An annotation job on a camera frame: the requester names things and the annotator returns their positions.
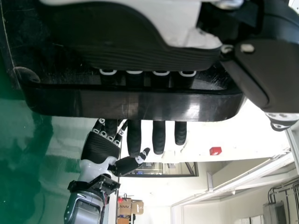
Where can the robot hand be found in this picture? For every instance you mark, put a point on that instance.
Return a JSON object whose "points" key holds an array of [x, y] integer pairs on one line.
{"points": [[130, 28], [99, 149]]}

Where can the black oven with glass door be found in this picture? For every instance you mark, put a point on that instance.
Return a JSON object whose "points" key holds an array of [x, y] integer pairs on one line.
{"points": [[93, 105]]}

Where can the brown cardboard box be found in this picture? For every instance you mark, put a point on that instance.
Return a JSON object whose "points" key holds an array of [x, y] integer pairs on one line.
{"points": [[130, 207]]}

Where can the black framed glass window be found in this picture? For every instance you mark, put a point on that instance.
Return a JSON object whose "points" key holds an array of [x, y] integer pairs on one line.
{"points": [[177, 169]]}

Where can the grey electrical cabinet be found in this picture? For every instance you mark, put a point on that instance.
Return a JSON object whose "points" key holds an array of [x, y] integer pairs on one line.
{"points": [[274, 213]]}

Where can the red wall box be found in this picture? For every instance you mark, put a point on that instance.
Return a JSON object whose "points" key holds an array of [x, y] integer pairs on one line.
{"points": [[215, 151]]}

